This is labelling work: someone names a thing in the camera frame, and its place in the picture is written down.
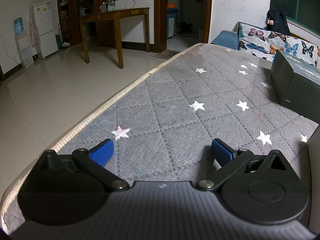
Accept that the brown doormat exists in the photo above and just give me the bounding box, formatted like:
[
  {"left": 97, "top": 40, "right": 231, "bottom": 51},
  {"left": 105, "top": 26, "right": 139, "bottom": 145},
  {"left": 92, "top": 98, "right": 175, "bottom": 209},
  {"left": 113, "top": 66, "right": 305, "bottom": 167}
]
[{"left": 152, "top": 49, "right": 181, "bottom": 60}]

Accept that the white mop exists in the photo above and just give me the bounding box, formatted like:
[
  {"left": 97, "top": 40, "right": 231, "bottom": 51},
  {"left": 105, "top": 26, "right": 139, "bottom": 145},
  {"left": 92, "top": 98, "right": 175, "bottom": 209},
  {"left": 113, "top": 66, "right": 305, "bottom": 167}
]
[{"left": 58, "top": 24, "right": 72, "bottom": 48}]

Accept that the pink hanging cloth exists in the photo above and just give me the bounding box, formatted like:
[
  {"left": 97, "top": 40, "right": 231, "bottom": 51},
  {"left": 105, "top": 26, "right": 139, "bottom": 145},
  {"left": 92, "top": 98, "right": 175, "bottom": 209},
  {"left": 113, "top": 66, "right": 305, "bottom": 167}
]
[{"left": 29, "top": 20, "right": 38, "bottom": 47}]

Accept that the white cardboard box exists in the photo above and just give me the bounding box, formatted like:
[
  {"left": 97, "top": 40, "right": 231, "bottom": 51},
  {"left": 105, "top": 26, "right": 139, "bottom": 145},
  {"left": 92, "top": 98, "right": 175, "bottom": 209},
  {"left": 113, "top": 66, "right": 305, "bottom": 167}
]
[{"left": 306, "top": 125, "right": 320, "bottom": 195}]

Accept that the butterfly print cushion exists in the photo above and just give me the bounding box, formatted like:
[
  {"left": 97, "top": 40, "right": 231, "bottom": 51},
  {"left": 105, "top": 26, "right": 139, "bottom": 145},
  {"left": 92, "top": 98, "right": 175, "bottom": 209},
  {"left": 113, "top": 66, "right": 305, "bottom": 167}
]
[
  {"left": 265, "top": 31, "right": 320, "bottom": 68},
  {"left": 237, "top": 22, "right": 269, "bottom": 55}
]

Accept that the blue water bottle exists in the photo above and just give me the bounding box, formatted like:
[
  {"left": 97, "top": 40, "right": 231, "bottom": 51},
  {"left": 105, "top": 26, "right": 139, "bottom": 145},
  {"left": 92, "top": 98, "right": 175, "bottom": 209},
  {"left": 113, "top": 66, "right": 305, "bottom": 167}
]
[{"left": 14, "top": 17, "right": 25, "bottom": 35}]

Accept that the brown wooden door frame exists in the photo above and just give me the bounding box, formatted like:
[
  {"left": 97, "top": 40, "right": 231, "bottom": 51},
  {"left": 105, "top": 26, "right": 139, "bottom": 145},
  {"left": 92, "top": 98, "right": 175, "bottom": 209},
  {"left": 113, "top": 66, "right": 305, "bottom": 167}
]
[{"left": 154, "top": 0, "right": 213, "bottom": 53}]

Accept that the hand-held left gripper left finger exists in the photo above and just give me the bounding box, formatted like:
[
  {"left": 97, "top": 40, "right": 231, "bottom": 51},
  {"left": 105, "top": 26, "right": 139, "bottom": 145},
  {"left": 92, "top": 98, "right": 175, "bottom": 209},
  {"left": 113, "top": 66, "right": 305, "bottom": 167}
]
[{"left": 35, "top": 138, "right": 130, "bottom": 190}]

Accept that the black backpack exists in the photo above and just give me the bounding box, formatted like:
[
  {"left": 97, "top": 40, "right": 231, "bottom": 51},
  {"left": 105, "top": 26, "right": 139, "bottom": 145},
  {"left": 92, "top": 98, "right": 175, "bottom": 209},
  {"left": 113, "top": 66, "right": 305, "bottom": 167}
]
[{"left": 266, "top": 9, "right": 292, "bottom": 35}]

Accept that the white water dispenser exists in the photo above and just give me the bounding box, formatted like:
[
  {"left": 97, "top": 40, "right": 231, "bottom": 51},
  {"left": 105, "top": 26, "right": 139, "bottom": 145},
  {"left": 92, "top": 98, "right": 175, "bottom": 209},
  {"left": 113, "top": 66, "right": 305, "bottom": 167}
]
[{"left": 14, "top": 33, "right": 34, "bottom": 68}]

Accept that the blue and white cabinet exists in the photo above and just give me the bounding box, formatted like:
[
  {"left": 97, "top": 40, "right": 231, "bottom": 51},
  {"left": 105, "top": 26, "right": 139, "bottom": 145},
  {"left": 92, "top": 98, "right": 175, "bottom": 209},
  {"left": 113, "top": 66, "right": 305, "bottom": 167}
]
[{"left": 167, "top": 8, "right": 179, "bottom": 39}]

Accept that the brown wooden table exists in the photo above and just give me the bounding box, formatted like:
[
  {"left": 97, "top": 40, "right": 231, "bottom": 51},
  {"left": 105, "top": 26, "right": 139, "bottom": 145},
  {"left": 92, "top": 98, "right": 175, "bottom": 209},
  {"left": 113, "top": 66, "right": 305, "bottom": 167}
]
[{"left": 78, "top": 7, "right": 151, "bottom": 69}]

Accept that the dark grey box lid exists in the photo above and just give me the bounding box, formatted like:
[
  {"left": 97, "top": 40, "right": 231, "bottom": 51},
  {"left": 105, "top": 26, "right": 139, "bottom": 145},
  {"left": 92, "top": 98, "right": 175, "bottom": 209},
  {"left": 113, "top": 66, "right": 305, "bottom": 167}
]
[{"left": 269, "top": 49, "right": 320, "bottom": 124}]

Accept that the white refrigerator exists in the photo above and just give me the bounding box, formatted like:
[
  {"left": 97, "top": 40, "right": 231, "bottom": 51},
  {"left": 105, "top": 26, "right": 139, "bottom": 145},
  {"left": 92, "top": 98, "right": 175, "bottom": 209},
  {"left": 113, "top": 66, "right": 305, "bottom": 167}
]
[{"left": 33, "top": 2, "right": 59, "bottom": 59}]

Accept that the blue sofa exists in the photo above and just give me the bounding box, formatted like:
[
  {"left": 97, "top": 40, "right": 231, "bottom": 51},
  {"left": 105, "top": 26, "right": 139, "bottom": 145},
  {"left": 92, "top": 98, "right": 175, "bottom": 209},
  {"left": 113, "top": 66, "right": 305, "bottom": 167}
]
[{"left": 211, "top": 30, "right": 240, "bottom": 52}]

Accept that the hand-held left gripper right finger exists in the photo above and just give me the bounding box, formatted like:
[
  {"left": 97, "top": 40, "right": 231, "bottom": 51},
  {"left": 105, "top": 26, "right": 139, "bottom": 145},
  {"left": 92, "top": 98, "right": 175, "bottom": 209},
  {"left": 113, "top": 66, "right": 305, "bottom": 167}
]
[{"left": 196, "top": 138, "right": 289, "bottom": 192}]

